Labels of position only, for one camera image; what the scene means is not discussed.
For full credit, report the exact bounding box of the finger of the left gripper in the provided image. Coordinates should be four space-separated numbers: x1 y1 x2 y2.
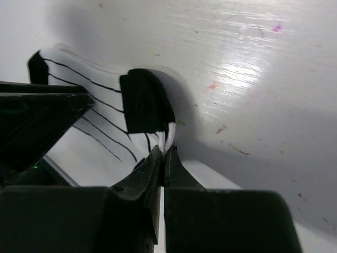
1 82 94 174

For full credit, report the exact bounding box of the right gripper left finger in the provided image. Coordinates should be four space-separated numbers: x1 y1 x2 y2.
1 147 162 252

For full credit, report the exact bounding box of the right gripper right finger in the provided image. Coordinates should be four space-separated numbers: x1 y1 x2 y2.
164 147 302 252

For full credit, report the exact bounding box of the white black striped sock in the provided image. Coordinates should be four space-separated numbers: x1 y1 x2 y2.
27 47 176 187

